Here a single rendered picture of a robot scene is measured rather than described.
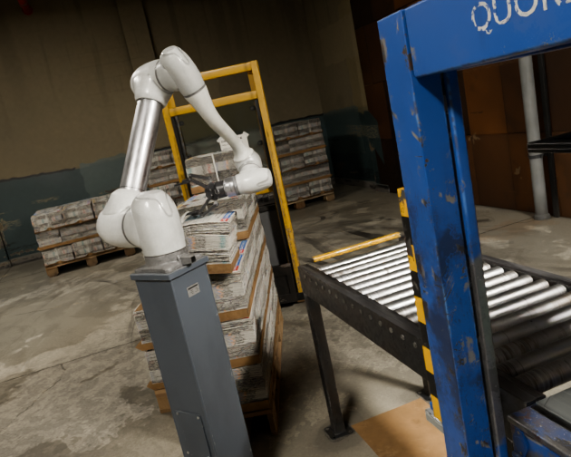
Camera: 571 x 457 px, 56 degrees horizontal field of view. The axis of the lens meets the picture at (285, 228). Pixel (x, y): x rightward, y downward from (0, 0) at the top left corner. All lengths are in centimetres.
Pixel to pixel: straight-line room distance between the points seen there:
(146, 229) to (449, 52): 136
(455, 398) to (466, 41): 57
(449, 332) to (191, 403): 133
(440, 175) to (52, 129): 872
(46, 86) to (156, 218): 763
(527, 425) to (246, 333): 155
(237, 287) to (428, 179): 164
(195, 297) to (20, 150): 763
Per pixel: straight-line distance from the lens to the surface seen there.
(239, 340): 248
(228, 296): 240
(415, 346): 151
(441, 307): 91
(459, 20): 74
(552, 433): 113
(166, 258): 191
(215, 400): 209
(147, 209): 189
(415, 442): 249
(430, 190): 85
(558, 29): 62
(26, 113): 941
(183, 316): 192
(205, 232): 230
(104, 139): 932
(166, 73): 217
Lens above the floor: 144
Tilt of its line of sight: 12 degrees down
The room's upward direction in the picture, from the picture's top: 12 degrees counter-clockwise
